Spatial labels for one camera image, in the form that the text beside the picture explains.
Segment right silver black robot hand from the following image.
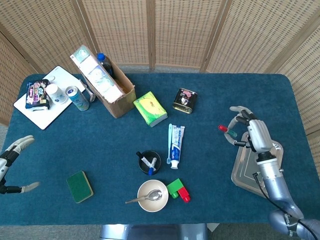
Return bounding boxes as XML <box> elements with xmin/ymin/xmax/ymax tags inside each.
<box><xmin>224</xmin><ymin>105</ymin><xmax>273</xmax><ymax>154</ymax></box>

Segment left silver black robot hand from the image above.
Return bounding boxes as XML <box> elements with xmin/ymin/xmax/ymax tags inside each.
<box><xmin>0</xmin><ymin>134</ymin><xmax>40</xmax><ymax>195</ymax></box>

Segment red capped green marker pen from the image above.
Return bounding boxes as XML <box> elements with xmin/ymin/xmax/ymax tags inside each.
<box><xmin>218</xmin><ymin>124</ymin><xmax>238</xmax><ymax>138</ymax></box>

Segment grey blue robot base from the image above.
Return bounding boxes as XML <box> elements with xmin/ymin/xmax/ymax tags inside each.
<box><xmin>99</xmin><ymin>223</ymin><xmax>208</xmax><ymax>240</ymax></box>

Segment black mesh pen holder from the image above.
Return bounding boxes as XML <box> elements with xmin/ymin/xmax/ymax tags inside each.
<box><xmin>136</xmin><ymin>149</ymin><xmax>162</xmax><ymax>176</ymax></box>

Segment blue capped white marker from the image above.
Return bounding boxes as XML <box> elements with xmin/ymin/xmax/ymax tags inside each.
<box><xmin>147</xmin><ymin>157</ymin><xmax>158</xmax><ymax>175</ymax></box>

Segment black capped white marker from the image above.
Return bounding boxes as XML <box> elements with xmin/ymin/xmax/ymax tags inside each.
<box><xmin>136</xmin><ymin>151</ymin><xmax>151</xmax><ymax>168</ymax></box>

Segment square metal tray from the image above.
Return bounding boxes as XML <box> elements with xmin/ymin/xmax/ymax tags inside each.
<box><xmin>230</xmin><ymin>131</ymin><xmax>284</xmax><ymax>198</ymax></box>

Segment white flat board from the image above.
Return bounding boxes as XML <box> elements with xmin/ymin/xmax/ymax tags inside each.
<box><xmin>13</xmin><ymin>65</ymin><xmax>87</xmax><ymax>131</ymax></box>

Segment black colourful printed packet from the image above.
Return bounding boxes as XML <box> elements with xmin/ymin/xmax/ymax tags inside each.
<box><xmin>24</xmin><ymin>79</ymin><xmax>52</xmax><ymax>111</ymax></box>

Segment white flower print paper cup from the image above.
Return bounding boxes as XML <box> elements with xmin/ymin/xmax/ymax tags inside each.
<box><xmin>45</xmin><ymin>83</ymin><xmax>69</xmax><ymax>105</ymax></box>

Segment green yellow scrubbing sponge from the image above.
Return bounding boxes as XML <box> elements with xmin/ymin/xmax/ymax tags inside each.
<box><xmin>66</xmin><ymin>170</ymin><xmax>94</xmax><ymax>204</ymax></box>

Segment dark tin can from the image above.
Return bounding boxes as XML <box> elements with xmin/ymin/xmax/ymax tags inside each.
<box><xmin>171</xmin><ymin>87</ymin><xmax>199</xmax><ymax>115</ymax></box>

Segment white blue toothpaste tube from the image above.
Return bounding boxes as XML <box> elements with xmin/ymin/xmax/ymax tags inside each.
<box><xmin>169</xmin><ymin>124</ymin><xmax>186</xmax><ymax>170</ymax></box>

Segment light blue drink can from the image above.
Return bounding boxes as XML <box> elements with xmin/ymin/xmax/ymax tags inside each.
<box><xmin>65</xmin><ymin>85</ymin><xmax>90</xmax><ymax>112</ymax></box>

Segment light blue toothbrush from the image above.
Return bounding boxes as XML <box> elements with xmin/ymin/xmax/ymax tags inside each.
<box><xmin>166</xmin><ymin>123</ymin><xmax>173</xmax><ymax>165</ymax></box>

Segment red plastic building block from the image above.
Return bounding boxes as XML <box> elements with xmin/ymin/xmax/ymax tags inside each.
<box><xmin>177</xmin><ymin>186</ymin><xmax>191</xmax><ymax>203</ymax></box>

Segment green plastic building block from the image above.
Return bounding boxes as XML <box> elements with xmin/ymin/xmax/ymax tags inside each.
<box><xmin>166</xmin><ymin>178</ymin><xmax>184</xmax><ymax>199</ymax></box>

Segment dark blue table cloth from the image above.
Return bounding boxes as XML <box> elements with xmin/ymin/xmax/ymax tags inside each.
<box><xmin>1</xmin><ymin>72</ymin><xmax>312</xmax><ymax>227</ymax></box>

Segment white green printed tissue pack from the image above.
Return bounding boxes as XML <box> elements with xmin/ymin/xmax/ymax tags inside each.
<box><xmin>69</xmin><ymin>44</ymin><xmax>125</xmax><ymax>103</ymax></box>

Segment green yellow tissue pack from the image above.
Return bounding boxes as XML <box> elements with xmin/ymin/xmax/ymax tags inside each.
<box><xmin>132</xmin><ymin>91</ymin><xmax>169</xmax><ymax>128</ymax></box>

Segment brown cardboard box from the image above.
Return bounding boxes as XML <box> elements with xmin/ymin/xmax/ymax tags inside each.
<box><xmin>81</xmin><ymin>58</ymin><xmax>137</xmax><ymax>119</ymax></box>

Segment stainless steel spoon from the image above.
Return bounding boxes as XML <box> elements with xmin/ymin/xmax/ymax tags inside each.
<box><xmin>125</xmin><ymin>189</ymin><xmax>163</xmax><ymax>205</ymax></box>

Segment dark bottle with blue cap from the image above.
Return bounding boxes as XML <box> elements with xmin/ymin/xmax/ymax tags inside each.
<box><xmin>96</xmin><ymin>52</ymin><xmax>116</xmax><ymax>80</ymax></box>

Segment beige bowl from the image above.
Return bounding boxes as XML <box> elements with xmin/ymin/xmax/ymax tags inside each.
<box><xmin>137</xmin><ymin>179</ymin><xmax>169</xmax><ymax>213</ymax></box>

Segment woven wooden folding screen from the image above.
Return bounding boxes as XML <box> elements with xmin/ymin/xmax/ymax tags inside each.
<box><xmin>0</xmin><ymin>0</ymin><xmax>320</xmax><ymax>136</ymax></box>

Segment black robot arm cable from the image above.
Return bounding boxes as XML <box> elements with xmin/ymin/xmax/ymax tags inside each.
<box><xmin>252</xmin><ymin>172</ymin><xmax>320</xmax><ymax>240</ymax></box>

